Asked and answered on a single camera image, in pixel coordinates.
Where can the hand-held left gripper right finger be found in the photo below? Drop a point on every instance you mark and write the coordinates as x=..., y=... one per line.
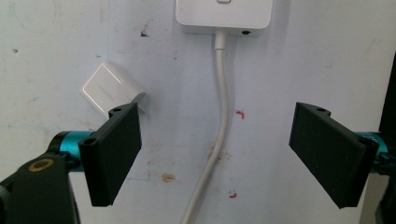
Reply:
x=330, y=149

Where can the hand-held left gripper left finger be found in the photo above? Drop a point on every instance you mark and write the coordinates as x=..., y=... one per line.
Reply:
x=110, y=155

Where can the white charger plug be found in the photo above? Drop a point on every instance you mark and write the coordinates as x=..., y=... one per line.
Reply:
x=109, y=87

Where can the white power strip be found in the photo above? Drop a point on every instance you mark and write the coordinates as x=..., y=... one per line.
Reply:
x=224, y=15

